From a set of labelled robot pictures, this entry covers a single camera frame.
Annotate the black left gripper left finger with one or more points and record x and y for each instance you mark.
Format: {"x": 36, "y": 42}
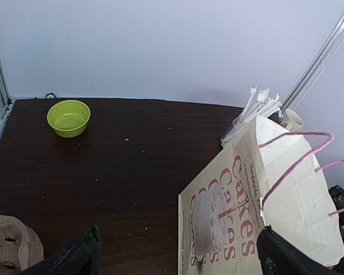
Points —
{"x": 80, "y": 256}

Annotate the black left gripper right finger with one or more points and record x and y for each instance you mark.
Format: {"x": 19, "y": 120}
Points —
{"x": 278, "y": 256}

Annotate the stack of pulp cup carriers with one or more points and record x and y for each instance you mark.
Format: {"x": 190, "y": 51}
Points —
{"x": 20, "y": 246}

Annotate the white pink paper bag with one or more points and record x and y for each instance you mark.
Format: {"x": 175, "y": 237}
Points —
{"x": 266, "y": 176}

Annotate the white ceramic mug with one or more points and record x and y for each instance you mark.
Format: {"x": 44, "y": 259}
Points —
{"x": 291, "y": 121}

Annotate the glass jar of straws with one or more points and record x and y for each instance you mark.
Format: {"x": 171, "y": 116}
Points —
{"x": 259, "y": 103}

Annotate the green plastic bowl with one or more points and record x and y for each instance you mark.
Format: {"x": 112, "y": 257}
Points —
{"x": 69, "y": 118}

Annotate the aluminium frame post right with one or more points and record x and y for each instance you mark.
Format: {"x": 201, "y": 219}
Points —
{"x": 317, "y": 66}

